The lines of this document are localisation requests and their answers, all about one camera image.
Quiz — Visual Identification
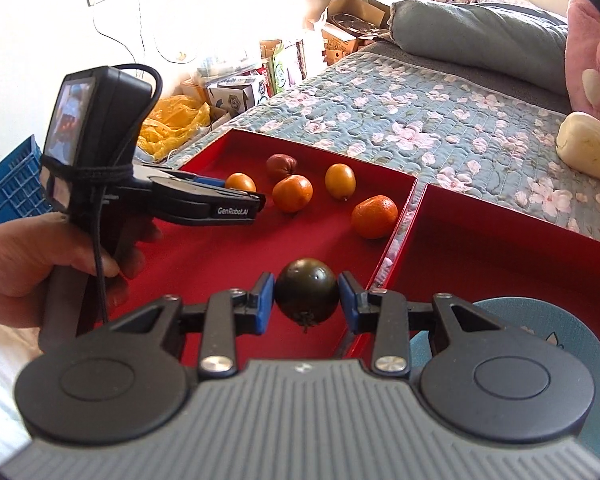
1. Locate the black camera display box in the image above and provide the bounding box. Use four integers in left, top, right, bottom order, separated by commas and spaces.
40, 66, 152, 214

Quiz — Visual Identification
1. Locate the grey-green duvet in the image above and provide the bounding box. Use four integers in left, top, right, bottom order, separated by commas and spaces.
389, 0, 568, 96

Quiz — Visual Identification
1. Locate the dark tomato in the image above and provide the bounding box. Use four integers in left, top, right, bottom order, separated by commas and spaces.
274, 258, 340, 332

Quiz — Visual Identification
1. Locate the blue cartoon plate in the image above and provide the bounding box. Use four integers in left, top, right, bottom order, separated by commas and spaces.
410, 297, 600, 458

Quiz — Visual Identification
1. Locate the cream cabbage plush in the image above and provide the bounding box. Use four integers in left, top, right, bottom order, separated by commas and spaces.
556, 112, 600, 180

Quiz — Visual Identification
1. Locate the orange tangerine centre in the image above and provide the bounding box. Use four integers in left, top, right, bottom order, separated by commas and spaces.
272, 174, 313, 214

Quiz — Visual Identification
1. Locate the green white carton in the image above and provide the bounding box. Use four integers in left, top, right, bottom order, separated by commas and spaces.
268, 40, 306, 94

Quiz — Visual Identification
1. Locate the orange tangerine right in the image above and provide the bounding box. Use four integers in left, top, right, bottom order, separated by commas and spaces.
351, 195, 398, 240

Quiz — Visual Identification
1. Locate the red tray left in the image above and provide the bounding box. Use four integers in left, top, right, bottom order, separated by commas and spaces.
110, 130, 415, 318

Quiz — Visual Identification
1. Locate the orange tangerine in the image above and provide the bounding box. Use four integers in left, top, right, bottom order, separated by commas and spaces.
351, 195, 398, 240
272, 174, 313, 214

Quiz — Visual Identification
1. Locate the person's left hand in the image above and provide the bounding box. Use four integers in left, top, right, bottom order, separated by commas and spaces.
0, 212, 162, 328

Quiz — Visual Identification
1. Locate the red tray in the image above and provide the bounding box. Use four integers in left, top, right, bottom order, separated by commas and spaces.
110, 130, 415, 318
334, 183, 600, 463

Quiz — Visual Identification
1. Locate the yellow-orange fruit left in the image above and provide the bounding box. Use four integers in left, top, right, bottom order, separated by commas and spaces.
224, 172, 257, 193

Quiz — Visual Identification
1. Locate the yellow-orange fruit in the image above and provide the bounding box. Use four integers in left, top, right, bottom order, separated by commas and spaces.
224, 172, 257, 193
325, 164, 356, 200

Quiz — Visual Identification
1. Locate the white printed carton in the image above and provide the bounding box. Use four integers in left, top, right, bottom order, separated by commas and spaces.
207, 74, 268, 117

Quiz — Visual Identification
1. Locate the red apple far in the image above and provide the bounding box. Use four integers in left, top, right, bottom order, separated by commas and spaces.
265, 154, 297, 182

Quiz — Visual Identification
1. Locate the yellow plastic bag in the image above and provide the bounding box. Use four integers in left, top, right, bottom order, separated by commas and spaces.
136, 94, 210, 162

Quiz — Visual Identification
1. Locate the open cardboard box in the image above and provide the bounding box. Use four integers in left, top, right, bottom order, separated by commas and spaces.
308, 0, 390, 66

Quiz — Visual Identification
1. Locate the pink plush toy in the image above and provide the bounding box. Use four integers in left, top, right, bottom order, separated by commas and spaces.
565, 0, 600, 120

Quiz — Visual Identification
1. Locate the red tray right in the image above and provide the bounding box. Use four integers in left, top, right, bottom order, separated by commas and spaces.
334, 183, 600, 463

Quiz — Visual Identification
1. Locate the floral quilted bedspread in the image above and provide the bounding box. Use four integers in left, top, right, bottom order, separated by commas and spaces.
166, 52, 600, 241

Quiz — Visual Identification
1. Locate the blue plastic crate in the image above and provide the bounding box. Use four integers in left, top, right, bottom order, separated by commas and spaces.
0, 136, 52, 224

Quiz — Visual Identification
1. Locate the yellow-orange fruit right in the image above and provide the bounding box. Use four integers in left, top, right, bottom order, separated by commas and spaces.
325, 164, 356, 200

